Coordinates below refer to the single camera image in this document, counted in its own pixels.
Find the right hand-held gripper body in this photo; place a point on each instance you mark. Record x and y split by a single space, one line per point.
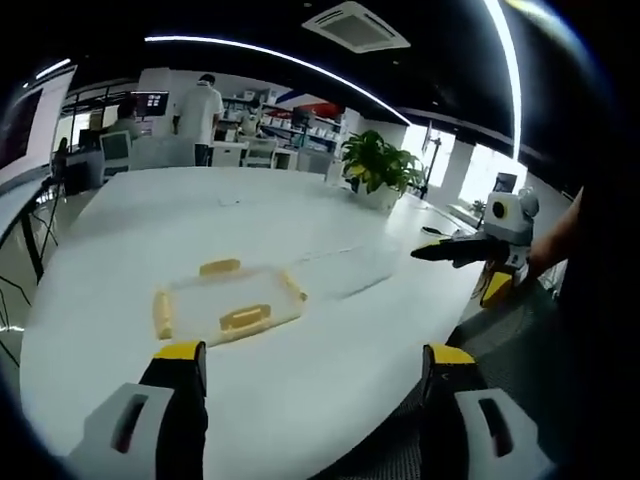
517 227

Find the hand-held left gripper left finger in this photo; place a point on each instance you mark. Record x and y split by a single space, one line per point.
125 450

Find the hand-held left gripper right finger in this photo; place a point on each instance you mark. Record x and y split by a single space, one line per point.
450 430

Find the small dark monitor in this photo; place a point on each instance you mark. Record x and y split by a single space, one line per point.
506 183

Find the dark mesh chair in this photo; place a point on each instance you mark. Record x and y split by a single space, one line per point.
505 335

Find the black stand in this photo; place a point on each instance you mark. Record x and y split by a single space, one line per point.
431 155

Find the clear plastic lid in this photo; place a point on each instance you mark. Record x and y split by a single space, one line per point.
350 265

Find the green potted plant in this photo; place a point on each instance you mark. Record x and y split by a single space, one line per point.
380 165

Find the clear container lid, yellow clips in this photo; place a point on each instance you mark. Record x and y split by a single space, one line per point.
225 297

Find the storage shelves with boxes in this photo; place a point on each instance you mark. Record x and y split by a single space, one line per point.
310 125

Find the white office chair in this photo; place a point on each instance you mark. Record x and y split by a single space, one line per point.
261 152
116 151

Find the ceiling air conditioner vent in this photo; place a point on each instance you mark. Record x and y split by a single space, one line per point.
356 26

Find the black tripod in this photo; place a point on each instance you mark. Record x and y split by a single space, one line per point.
49 210

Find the dark computer monitor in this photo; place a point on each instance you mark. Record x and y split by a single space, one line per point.
151 104

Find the dark wall screen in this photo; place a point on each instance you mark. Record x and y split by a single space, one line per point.
20 127

